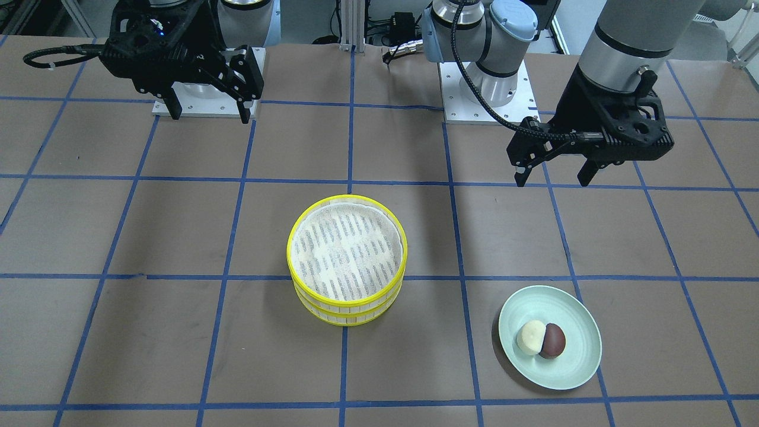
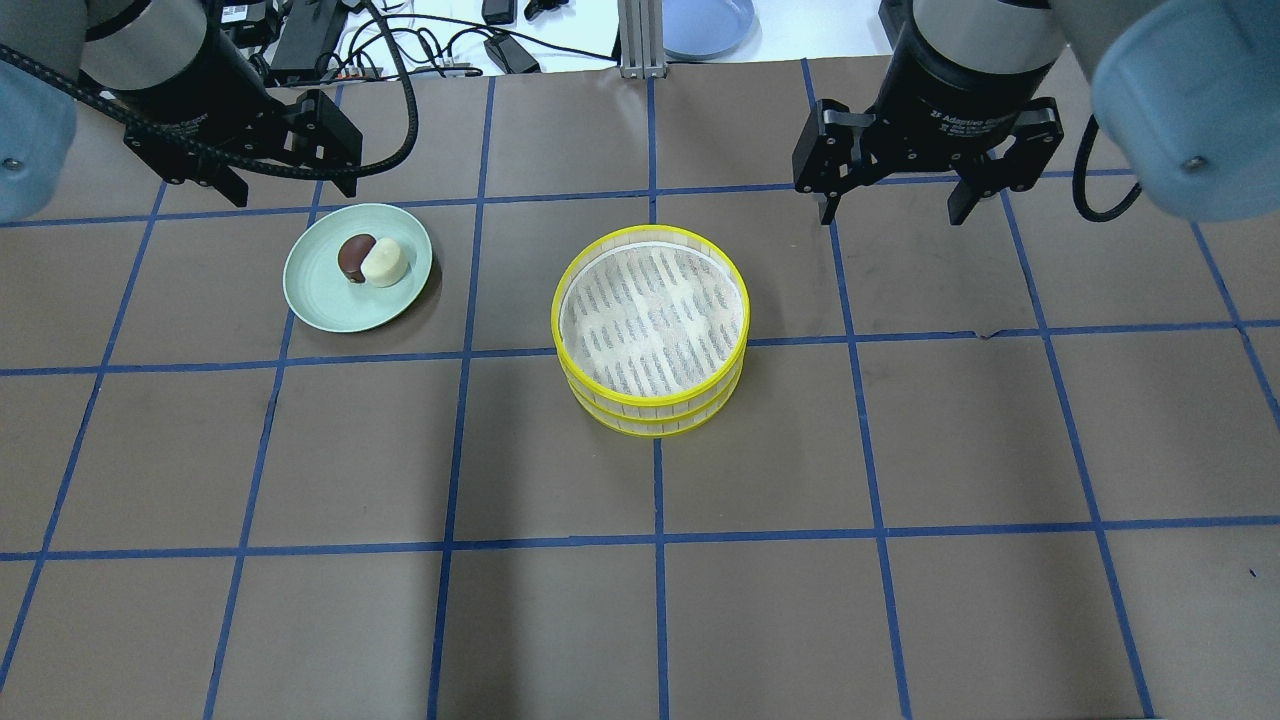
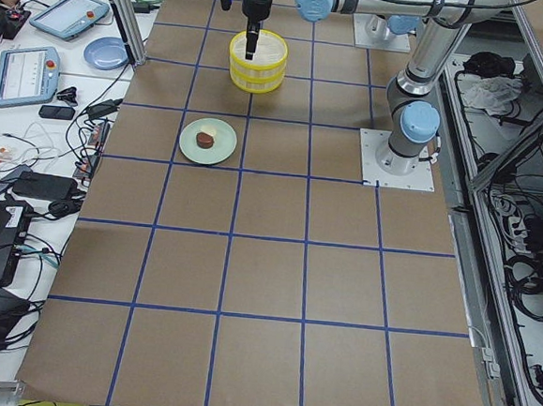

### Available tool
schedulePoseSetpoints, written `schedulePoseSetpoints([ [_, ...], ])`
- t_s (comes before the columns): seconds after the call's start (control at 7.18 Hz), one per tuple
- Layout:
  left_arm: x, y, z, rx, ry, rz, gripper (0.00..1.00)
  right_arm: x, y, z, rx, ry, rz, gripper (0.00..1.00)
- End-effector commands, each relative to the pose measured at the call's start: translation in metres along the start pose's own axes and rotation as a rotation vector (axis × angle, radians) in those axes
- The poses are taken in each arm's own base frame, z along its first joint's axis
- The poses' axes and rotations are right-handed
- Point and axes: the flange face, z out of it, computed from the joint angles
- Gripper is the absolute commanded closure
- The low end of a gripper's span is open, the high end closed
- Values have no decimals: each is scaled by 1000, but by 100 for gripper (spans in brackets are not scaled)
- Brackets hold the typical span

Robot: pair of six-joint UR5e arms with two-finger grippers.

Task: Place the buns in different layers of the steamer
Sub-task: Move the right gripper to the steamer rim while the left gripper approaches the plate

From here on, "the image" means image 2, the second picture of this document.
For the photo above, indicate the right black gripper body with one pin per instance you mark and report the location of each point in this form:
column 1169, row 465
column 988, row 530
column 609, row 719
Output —
column 950, row 92

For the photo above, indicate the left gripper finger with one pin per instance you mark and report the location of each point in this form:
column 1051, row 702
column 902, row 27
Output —
column 220, row 188
column 324, row 138

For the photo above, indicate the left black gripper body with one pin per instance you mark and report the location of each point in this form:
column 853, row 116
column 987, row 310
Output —
column 212, row 112

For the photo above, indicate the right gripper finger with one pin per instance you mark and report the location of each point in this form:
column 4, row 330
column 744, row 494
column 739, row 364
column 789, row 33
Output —
column 830, row 159
column 1036, row 134

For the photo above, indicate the brown chocolate bun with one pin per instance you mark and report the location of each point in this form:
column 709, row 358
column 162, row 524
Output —
column 352, row 255

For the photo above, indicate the white steamed bun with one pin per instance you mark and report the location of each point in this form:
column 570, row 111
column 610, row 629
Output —
column 385, row 263

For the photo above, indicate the yellow steamer layer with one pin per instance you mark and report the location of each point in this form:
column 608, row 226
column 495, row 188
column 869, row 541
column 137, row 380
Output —
column 656, row 421
column 649, row 317

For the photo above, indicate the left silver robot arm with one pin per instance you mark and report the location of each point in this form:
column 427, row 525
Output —
column 49, row 64

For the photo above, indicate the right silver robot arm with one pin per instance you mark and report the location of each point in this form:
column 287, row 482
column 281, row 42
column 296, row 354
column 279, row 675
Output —
column 1183, row 107

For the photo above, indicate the black power adapter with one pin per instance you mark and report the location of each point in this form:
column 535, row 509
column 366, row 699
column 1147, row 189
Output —
column 310, row 33

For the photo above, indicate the light green plate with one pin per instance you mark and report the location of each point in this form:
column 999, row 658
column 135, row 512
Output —
column 320, row 296

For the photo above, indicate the blue plate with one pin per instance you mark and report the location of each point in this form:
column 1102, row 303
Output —
column 705, row 30

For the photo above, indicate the aluminium frame post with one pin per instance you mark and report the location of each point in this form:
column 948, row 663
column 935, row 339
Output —
column 640, row 40

